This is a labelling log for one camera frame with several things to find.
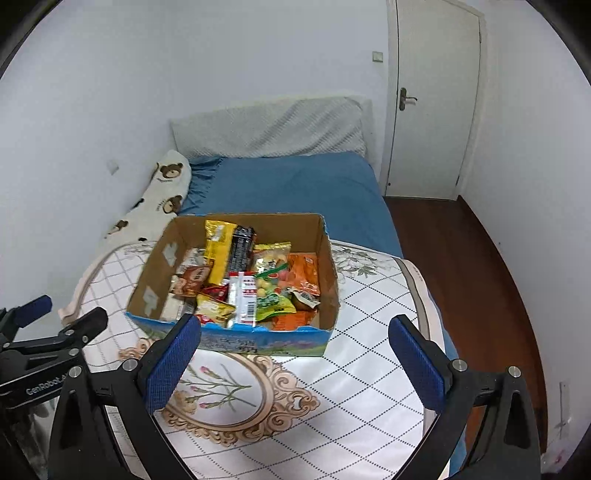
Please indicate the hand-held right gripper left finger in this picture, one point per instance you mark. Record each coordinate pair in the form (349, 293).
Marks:
(171, 364)

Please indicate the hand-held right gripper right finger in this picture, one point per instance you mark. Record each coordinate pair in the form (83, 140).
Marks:
(418, 364)

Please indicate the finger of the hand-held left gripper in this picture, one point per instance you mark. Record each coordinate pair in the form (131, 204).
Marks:
(87, 325)
(32, 310)

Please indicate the beige snack packet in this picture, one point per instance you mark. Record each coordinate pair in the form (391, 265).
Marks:
(175, 307)

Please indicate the gold yellow snack packet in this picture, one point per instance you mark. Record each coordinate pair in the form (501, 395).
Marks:
(212, 309)

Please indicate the brown snack packet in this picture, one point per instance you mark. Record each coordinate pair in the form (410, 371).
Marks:
(191, 279)

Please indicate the cardboard box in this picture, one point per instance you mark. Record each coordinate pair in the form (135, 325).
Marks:
(258, 344)

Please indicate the white red label packet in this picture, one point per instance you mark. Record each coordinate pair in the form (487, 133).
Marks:
(244, 295)

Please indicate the green candy ball packet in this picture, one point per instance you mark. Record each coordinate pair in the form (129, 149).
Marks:
(272, 304)

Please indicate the orange snack packet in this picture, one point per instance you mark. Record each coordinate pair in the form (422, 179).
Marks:
(291, 321)
(304, 272)

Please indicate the small dark brown packet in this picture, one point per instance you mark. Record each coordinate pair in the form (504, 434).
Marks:
(304, 300)

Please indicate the red snack packet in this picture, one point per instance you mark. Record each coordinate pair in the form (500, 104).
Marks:
(214, 291)

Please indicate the white grey snack packet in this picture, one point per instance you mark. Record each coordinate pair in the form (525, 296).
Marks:
(190, 258)

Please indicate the long yellow snack packet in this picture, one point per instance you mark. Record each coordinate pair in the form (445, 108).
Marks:
(217, 254)

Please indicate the long black snack packet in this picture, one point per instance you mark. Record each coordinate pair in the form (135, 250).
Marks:
(241, 249)

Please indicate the clear pastry snack packet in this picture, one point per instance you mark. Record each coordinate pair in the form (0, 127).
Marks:
(272, 254)

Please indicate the bear print pillow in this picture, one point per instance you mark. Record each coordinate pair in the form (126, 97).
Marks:
(166, 184)

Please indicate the blue bed sheet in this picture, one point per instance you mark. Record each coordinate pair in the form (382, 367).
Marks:
(295, 189)

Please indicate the white door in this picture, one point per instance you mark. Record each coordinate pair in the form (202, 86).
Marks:
(434, 115)

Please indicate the grey pillow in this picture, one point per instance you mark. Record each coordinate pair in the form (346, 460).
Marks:
(272, 124)

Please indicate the white light switch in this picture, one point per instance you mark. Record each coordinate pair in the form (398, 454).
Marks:
(377, 56)

